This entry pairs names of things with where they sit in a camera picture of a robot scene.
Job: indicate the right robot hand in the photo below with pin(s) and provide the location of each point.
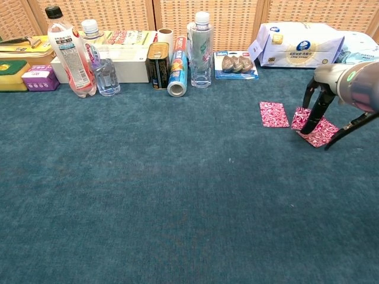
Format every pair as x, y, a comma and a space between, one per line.
327, 77

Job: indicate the pink patterned square tile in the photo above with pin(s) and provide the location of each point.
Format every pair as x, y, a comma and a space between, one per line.
321, 133
274, 115
299, 118

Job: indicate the white tissue pack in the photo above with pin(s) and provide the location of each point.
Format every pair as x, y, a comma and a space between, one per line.
296, 47

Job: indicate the light blue wet wipes pack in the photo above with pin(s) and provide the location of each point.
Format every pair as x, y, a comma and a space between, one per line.
361, 44

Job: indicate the blue blister pack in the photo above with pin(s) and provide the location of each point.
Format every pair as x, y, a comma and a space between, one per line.
237, 65

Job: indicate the woven folding screen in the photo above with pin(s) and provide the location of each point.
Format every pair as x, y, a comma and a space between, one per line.
231, 23

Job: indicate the tall clear bottle white cap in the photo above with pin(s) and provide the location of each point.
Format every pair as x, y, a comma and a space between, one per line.
201, 53

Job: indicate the blue plastic wrap roll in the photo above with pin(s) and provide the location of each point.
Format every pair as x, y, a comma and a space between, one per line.
177, 68

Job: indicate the white paper roll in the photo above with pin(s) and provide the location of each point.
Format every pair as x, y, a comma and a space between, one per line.
165, 37

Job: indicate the black and gold tin can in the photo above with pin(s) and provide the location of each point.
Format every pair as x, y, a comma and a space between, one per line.
158, 71

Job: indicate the long white box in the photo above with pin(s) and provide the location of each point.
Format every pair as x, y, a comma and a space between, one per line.
133, 69

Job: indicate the teal table mat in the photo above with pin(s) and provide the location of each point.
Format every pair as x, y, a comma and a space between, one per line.
148, 177

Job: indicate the small water bottle purple label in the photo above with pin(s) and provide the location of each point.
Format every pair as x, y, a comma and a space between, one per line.
106, 80

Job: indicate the pink drink bottle black cap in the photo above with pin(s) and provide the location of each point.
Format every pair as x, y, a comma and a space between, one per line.
74, 68

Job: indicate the small purple box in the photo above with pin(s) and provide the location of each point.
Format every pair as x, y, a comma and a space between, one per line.
41, 81

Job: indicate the flat brown cardboard box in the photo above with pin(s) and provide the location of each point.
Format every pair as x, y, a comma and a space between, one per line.
38, 60

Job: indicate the green and yellow scouring sponge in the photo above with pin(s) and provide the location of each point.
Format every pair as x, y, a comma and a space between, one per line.
12, 80

